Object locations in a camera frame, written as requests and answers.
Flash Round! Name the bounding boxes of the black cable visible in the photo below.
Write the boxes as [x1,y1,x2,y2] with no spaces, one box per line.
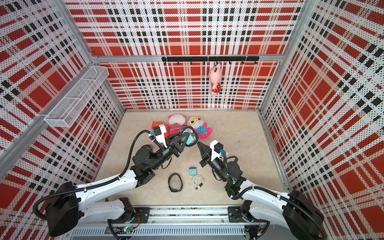
[167,172,184,193]
[179,125,199,148]

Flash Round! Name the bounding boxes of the pink striped plush doll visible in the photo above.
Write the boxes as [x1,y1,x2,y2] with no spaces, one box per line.
[169,114,187,135]

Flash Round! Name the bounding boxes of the white wire mesh basket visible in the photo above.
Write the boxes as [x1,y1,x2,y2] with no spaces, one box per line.
[44,66,109,128]

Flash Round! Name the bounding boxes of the black coiled cable bottom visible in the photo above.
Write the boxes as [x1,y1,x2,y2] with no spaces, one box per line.
[167,172,184,193]

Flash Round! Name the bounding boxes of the pink hanging plush toy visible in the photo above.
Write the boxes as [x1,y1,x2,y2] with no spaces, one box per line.
[209,63,223,96]

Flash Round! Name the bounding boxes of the teal charger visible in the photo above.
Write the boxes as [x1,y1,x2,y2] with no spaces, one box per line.
[189,167,197,176]
[186,134,197,147]

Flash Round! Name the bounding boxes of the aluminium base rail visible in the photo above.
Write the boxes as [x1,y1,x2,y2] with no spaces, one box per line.
[61,204,314,240]

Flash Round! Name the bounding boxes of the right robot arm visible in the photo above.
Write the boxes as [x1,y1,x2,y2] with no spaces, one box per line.
[197,141,328,240]

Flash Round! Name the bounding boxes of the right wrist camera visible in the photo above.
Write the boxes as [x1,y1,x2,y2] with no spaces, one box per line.
[210,140,226,162]

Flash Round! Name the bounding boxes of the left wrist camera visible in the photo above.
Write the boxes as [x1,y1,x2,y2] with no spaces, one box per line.
[149,124,167,147]

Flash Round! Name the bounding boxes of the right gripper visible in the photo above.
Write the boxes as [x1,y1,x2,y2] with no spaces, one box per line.
[199,141,228,183]

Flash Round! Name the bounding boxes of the teal charger bottom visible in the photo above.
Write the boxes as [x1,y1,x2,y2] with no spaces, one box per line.
[189,167,197,176]

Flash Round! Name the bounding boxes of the white coiled cable middle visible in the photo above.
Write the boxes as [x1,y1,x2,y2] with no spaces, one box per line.
[191,174,205,190]

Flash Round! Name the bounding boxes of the orange plush toy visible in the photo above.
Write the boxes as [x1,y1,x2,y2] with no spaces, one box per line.
[151,122,167,138]

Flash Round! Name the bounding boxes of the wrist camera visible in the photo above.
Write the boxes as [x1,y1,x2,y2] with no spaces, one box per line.
[210,140,226,162]
[149,124,167,147]

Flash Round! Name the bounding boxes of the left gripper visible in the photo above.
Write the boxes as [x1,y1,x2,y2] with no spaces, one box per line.
[150,130,189,171]

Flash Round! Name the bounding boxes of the black hook rail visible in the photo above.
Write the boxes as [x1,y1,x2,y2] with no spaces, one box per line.
[162,56,260,64]

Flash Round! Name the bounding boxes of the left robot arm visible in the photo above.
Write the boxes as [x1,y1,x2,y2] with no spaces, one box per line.
[33,126,199,237]

